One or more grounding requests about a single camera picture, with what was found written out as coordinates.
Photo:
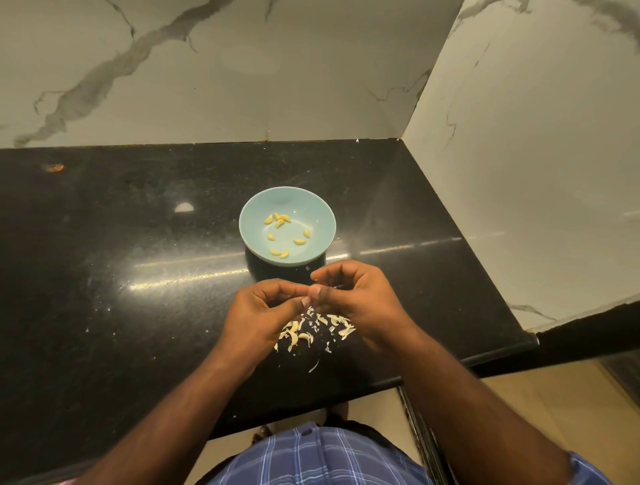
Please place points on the person's right hand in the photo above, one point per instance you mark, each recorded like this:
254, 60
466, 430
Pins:
375, 302

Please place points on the person's left hand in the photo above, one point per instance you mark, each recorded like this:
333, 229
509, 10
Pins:
252, 322

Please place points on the pile of garlic skins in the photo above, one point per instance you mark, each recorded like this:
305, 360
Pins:
296, 334

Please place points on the light blue bowl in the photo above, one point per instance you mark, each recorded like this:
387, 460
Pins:
320, 254

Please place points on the cluster of peeled garlic cloves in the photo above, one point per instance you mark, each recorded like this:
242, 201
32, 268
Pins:
281, 219

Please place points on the person's right forearm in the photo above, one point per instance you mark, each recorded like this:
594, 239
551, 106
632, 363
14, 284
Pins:
485, 420

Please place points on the person's left forearm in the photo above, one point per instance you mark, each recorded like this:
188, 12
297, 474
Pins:
165, 438

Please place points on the person's left foot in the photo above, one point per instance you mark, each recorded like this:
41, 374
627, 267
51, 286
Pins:
262, 434

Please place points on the black cabinet trim strip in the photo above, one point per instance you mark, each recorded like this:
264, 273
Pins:
422, 445

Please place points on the blue plaid shirt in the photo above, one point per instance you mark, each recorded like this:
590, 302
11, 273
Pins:
320, 464

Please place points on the small orange scrap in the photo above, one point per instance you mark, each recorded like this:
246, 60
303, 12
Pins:
52, 168

